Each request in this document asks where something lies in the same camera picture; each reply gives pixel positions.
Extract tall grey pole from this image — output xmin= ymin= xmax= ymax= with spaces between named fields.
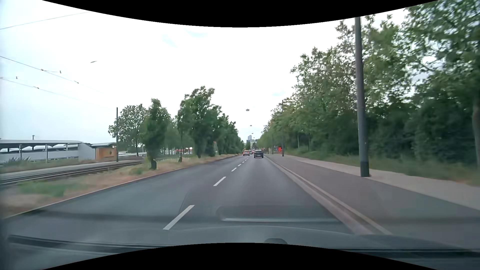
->
xmin=354 ymin=16 xmax=371 ymax=178

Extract car's own bonnet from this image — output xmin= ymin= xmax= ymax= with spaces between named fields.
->
xmin=0 ymin=224 xmax=480 ymax=270

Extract long low roofed building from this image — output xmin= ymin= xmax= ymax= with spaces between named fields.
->
xmin=0 ymin=139 xmax=95 ymax=164

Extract grey asphalt road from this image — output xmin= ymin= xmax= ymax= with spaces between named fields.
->
xmin=7 ymin=154 xmax=361 ymax=241

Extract grass verge under trees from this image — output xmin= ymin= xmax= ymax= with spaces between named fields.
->
xmin=287 ymin=149 xmax=480 ymax=186

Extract road markings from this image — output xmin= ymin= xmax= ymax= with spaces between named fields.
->
xmin=163 ymin=157 xmax=249 ymax=230

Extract small brown building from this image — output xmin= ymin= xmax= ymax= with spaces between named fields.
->
xmin=91 ymin=142 xmax=118 ymax=162

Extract overhead wires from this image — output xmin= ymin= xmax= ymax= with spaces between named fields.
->
xmin=0 ymin=11 xmax=109 ymax=104

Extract row of slim trees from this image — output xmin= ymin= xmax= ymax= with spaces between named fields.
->
xmin=108 ymin=86 xmax=245 ymax=170

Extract dry grass verge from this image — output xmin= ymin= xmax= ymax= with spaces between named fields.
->
xmin=0 ymin=154 xmax=241 ymax=218

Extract tram track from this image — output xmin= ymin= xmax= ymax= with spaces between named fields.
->
xmin=0 ymin=160 xmax=145 ymax=187

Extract reddish cycle path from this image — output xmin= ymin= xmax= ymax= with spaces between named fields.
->
xmin=265 ymin=154 xmax=480 ymax=241

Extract pale paved pavement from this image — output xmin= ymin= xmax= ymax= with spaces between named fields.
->
xmin=289 ymin=155 xmax=480 ymax=211

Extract dense row of trees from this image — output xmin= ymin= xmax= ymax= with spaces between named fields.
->
xmin=257 ymin=0 xmax=480 ymax=167

